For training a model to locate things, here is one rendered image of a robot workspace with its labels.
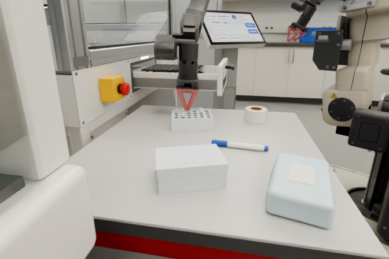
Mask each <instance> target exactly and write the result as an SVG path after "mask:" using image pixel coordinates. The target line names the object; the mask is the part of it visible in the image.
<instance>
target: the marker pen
mask: <svg viewBox="0 0 389 259"><path fill-rule="evenodd" d="M211 144H217V146H220V147H232V148H238V149H248V150H257V151H268V150H269V147H268V146H264V145H256V144H250V143H240V142H229V141H225V140H215V139H213V140H212V142H211Z"/></svg>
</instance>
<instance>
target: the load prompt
mask: <svg viewBox="0 0 389 259"><path fill-rule="evenodd" d="M206 14H207V17H208V18H209V19H228V20H240V17H239V15H238V14H217V13H206Z"/></svg>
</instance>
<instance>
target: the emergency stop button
mask: <svg viewBox="0 0 389 259"><path fill-rule="evenodd" d="M120 92H122V94H123V95H128V94H129V92H130V85H129V84H128V83H127V82H124V83H122V85H121V86H120Z"/></svg>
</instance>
